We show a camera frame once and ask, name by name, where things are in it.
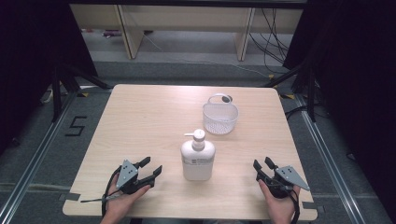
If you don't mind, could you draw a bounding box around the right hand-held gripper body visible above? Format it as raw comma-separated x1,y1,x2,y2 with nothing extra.
257,164,311,200

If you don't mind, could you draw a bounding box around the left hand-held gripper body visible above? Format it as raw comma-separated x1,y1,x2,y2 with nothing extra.
115,159,154,195

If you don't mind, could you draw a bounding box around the white pump soap bottle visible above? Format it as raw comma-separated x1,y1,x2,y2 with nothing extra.
179,128,217,182

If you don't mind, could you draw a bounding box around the white plastic basket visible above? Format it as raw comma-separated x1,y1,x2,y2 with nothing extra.
202,92,239,135

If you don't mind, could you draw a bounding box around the person's left hand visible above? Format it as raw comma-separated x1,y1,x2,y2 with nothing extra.
100,173,151,224

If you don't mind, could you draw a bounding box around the person's right hand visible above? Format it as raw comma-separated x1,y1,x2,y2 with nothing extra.
258,178,302,224

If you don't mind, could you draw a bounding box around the black metal stand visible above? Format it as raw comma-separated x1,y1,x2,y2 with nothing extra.
50,63,113,123
262,60,318,123

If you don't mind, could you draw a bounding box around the light wooden shelf unit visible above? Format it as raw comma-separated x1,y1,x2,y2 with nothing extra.
69,3,304,62

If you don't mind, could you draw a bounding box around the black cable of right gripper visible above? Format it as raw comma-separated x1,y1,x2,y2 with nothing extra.
270,176,301,224

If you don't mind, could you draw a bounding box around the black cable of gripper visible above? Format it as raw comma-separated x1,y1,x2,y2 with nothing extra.
270,176,301,224
79,165,125,218

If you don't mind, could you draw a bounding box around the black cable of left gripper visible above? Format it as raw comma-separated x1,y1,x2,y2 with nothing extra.
79,165,125,218

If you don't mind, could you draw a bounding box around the metal floor rail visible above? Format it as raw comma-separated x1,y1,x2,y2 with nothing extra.
0,90,78,224
295,94,368,224

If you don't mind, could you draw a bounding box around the bundle of black cables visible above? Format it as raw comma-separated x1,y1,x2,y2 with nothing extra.
248,7,295,74

